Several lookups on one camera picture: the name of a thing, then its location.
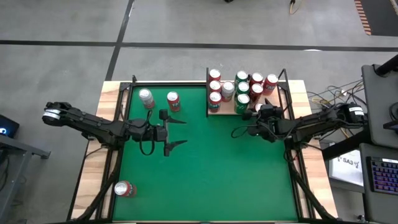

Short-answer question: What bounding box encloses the grey side table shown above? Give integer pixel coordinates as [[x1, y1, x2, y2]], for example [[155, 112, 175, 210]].
[[0, 133, 52, 223]]

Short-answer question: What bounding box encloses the red Fanta can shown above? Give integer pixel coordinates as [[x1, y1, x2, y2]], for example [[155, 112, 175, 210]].
[[262, 73, 280, 96], [207, 68, 222, 83], [250, 72, 265, 85], [207, 91, 223, 113], [166, 91, 182, 113], [113, 180, 137, 198]]

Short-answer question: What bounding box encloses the silver can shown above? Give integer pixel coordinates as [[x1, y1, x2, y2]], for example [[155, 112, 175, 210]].
[[220, 80, 236, 103], [138, 88, 155, 110]]

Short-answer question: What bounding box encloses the black device with blue light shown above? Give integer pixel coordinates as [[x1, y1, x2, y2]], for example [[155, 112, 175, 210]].
[[0, 114, 20, 139]]

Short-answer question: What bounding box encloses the red Coca-Cola Star Wars can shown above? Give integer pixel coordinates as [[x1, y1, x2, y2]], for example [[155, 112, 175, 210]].
[[208, 79, 223, 93], [249, 83, 265, 103]]

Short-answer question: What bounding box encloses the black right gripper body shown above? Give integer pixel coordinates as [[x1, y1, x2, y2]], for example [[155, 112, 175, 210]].
[[242, 105, 285, 144]]

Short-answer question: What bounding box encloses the grey desk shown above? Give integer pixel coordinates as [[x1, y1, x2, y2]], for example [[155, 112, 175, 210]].
[[361, 63, 398, 149], [359, 142, 398, 224]]

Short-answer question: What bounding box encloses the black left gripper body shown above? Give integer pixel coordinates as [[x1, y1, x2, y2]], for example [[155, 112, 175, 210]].
[[127, 108, 172, 157]]

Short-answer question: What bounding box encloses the green Sprite can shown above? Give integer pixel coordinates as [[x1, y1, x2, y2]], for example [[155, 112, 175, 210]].
[[236, 81, 251, 96], [233, 93, 251, 115], [234, 70, 250, 84]]

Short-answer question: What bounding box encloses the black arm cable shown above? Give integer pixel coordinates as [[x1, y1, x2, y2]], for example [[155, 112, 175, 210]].
[[230, 123, 265, 139], [138, 109, 155, 156]]

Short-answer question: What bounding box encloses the black orange-striped floor mat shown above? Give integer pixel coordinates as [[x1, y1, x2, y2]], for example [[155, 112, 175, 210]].
[[353, 0, 398, 37]]

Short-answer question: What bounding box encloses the black pole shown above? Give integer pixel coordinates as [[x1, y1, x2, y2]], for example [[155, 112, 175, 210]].
[[374, 54, 398, 78]]

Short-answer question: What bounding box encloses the floor cable bundle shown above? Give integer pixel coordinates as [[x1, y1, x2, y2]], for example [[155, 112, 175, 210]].
[[306, 79, 364, 108]]

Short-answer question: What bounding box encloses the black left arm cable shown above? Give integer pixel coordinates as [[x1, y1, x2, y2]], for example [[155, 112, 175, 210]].
[[138, 109, 155, 156]]

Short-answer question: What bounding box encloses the white paper sign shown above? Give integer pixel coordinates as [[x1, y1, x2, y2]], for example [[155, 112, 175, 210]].
[[328, 149, 365, 187]]

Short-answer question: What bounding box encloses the green table mat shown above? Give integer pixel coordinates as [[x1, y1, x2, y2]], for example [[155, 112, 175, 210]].
[[112, 85, 299, 222]]

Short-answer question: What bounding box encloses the wooden shelf with black frame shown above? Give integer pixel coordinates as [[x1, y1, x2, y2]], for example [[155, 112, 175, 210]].
[[205, 67, 292, 118]]

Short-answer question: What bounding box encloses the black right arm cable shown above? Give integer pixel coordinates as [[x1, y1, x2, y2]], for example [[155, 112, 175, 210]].
[[230, 123, 265, 139]]

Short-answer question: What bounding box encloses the black backlit keyboard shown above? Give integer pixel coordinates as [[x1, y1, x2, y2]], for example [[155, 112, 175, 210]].
[[366, 156, 398, 196]]

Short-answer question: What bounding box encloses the yellow cable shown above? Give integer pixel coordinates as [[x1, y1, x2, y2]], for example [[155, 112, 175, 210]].
[[289, 0, 305, 16]]

